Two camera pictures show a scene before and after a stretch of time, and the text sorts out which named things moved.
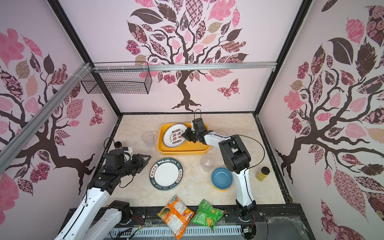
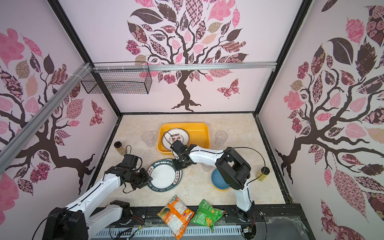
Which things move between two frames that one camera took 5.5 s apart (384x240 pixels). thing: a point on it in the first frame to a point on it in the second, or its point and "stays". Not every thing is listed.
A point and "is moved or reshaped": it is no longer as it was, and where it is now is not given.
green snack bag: (207, 214) stays
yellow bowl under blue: (219, 189) stays
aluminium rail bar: (9, 151) stays
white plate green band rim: (165, 173) stays
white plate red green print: (172, 135) is moved or reshaped
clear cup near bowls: (207, 162) stays
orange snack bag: (176, 215) stays
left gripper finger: (143, 165) to (144, 179)
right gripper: (187, 134) to (177, 167)
